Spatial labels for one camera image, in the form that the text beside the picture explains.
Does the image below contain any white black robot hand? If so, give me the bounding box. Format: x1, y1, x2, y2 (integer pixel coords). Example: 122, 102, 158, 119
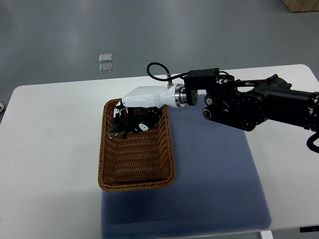
114, 83, 187, 131

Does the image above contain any dark green toy crocodile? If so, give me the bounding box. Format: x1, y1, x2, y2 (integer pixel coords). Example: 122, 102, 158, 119
109, 108, 149, 139

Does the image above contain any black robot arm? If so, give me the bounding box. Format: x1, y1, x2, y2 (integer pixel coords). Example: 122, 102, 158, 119
181, 68, 319, 152

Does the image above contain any brown wicker basket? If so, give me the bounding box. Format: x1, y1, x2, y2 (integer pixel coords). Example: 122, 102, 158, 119
98, 99, 175, 192

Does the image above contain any lower silver floor plate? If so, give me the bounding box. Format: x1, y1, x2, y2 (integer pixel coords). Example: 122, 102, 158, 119
99, 63, 113, 73

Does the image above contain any silver floor plate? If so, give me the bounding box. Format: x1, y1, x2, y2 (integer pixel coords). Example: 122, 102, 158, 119
99, 53, 112, 62
99, 63, 113, 73

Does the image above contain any upper silver floor plate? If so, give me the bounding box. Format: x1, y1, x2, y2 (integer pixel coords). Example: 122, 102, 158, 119
99, 53, 112, 62

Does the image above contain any blue textured mat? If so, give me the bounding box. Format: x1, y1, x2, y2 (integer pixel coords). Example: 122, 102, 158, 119
101, 98, 272, 239

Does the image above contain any white object at left edge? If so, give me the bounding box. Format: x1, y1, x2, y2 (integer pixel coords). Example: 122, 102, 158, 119
0, 103, 4, 113

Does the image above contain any wooden furniture corner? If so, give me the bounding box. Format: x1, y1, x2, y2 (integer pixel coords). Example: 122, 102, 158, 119
283, 0, 319, 13

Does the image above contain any black table control panel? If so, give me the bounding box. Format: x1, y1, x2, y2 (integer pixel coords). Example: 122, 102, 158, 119
300, 226, 319, 233

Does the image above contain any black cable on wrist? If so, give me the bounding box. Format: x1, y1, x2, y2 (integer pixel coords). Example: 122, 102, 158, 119
147, 62, 190, 87

